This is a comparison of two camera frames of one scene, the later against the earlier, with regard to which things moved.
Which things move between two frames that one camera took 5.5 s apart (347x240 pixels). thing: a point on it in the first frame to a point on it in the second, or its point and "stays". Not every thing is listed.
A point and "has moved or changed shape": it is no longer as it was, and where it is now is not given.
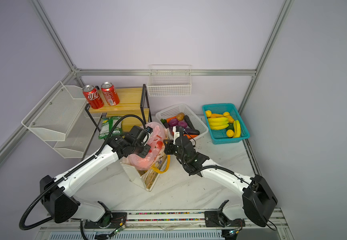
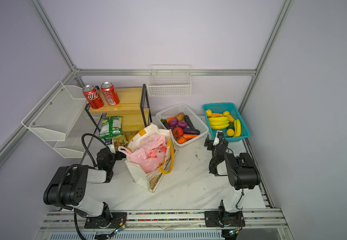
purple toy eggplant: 189,131 stays
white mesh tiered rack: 62,119 stays
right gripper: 167,147 to 209,144
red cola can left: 93,97 stays
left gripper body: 141,150 to 112,163
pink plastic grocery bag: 156,141 has moved or changed shape
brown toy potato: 180,116 stays
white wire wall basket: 166,80 stays
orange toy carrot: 192,136 stays
